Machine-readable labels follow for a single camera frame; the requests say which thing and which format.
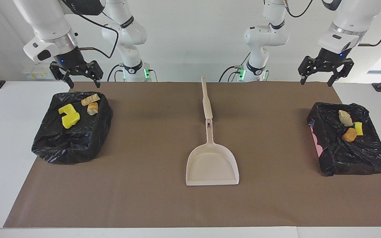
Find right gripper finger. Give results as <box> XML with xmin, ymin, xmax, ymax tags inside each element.
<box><xmin>49</xmin><ymin>62</ymin><xmax>76</xmax><ymax>89</ymax></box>
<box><xmin>86</xmin><ymin>60</ymin><xmax>104</xmax><ymax>89</ymax></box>

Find beige plastic dustpan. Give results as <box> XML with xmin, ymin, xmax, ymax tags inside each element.
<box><xmin>186</xmin><ymin>118</ymin><xmax>240</xmax><ymax>186</ymax></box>

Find orange beige striped sponge piece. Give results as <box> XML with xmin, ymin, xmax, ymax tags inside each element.
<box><xmin>338</xmin><ymin>109</ymin><xmax>353</xmax><ymax>127</ymax></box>

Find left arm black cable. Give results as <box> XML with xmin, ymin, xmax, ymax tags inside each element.
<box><xmin>281</xmin><ymin>0</ymin><xmax>381</xmax><ymax>47</ymax></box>

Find white cardboard box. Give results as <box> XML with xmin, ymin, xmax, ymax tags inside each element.
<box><xmin>33</xmin><ymin>63</ymin><xmax>59</xmax><ymax>80</ymax></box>

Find left arm base cable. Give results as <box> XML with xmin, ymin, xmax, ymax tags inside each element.
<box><xmin>219</xmin><ymin>64</ymin><xmax>245</xmax><ymax>82</ymax></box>

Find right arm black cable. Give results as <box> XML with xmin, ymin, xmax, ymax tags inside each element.
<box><xmin>62</xmin><ymin>0</ymin><xmax>120</xmax><ymax>60</ymax></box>

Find brown paper table mat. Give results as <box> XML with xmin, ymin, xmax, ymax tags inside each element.
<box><xmin>3</xmin><ymin>82</ymin><xmax>381</xmax><ymax>228</ymax></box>

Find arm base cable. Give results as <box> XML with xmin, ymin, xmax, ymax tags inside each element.
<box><xmin>107</xmin><ymin>64</ymin><xmax>126</xmax><ymax>82</ymax></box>
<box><xmin>219</xmin><ymin>64</ymin><xmax>245</xmax><ymax>82</ymax></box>

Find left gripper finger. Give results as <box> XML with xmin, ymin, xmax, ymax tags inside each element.
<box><xmin>327</xmin><ymin>59</ymin><xmax>355</xmax><ymax>87</ymax></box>
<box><xmin>298</xmin><ymin>56</ymin><xmax>320</xmax><ymax>86</ymax></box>

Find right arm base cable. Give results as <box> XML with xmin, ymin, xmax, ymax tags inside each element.
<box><xmin>107</xmin><ymin>64</ymin><xmax>126</xmax><ymax>82</ymax></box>

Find brown bread-shaped sponge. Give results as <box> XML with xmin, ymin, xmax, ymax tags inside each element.
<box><xmin>342</xmin><ymin>128</ymin><xmax>358</xmax><ymax>143</ymax></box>

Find black bag lined pink bin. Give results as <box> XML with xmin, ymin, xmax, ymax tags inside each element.
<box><xmin>307</xmin><ymin>102</ymin><xmax>381</xmax><ymax>177</ymax></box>

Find beige brush black bristles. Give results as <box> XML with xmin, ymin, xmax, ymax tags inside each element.
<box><xmin>200</xmin><ymin>76</ymin><xmax>214</xmax><ymax>120</ymax></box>

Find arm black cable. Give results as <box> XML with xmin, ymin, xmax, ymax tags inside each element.
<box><xmin>62</xmin><ymin>0</ymin><xmax>120</xmax><ymax>60</ymax></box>
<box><xmin>281</xmin><ymin>0</ymin><xmax>381</xmax><ymax>47</ymax></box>

